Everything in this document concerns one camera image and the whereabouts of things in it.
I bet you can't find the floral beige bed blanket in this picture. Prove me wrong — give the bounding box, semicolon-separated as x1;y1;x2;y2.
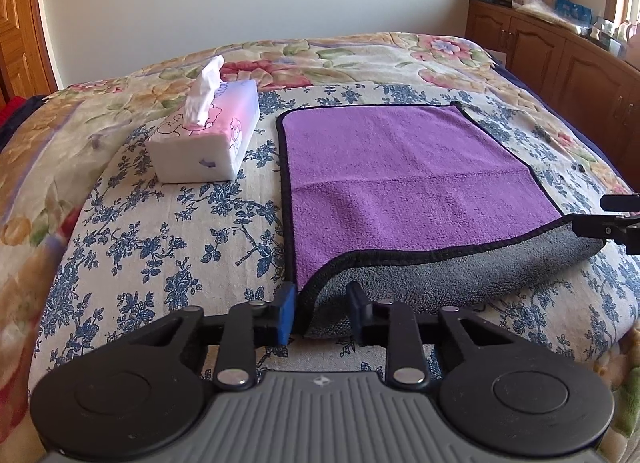
1;33;628;462

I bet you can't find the wooden sideboard cabinet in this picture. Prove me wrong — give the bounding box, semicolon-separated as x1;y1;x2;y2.
464;0;640;189

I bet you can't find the blue floral white cloth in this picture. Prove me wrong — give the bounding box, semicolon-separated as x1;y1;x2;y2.
29;82;639;387

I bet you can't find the purple and grey towel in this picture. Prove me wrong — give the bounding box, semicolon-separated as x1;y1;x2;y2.
276;103;604;339

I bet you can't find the wooden door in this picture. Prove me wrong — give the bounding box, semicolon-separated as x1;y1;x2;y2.
1;0;58;101

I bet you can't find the pink white tissue pack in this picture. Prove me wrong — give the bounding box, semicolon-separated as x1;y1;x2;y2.
146;56;259;183

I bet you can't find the white paper box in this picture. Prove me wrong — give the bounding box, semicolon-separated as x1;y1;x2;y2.
487;49;508;67

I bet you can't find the dark blue bed sheet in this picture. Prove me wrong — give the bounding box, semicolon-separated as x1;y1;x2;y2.
484;49;640;194

